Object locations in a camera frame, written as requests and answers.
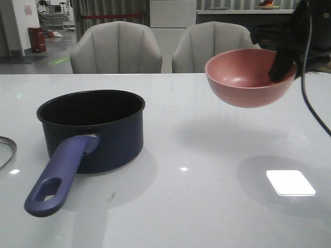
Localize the pink plastic bowl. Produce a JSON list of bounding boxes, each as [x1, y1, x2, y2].
[[205, 49, 297, 108]]

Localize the blue black cable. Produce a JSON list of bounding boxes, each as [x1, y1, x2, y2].
[[299, 0, 331, 136]]

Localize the fruit plate on counter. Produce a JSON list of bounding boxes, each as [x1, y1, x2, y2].
[[258, 0, 280, 10]]

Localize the right grey upholstered chair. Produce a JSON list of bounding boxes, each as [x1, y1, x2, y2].
[[172, 21, 261, 73]]

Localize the dark blue saucepan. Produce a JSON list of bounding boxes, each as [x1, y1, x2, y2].
[[24, 89, 145, 217]]

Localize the glass lid blue knob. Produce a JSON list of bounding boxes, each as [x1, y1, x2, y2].
[[1, 136, 17, 170]]

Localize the white cabinet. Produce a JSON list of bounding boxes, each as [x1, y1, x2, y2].
[[149, 1, 197, 73]]

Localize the red trash bin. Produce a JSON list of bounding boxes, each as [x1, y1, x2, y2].
[[28, 27, 47, 53]]

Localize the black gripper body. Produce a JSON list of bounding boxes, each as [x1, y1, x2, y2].
[[251, 1, 330, 56]]

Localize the left grey upholstered chair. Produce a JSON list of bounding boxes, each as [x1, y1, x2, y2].
[[70, 21, 162, 74]]

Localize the dark counter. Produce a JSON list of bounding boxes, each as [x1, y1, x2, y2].
[[196, 9, 331, 73]]

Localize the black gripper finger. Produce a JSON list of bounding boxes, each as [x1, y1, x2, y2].
[[294, 55, 330, 78], [268, 46, 297, 82]]

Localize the grey upholstered chair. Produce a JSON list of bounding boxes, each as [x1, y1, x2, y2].
[[172, 21, 261, 73], [70, 21, 162, 74]]

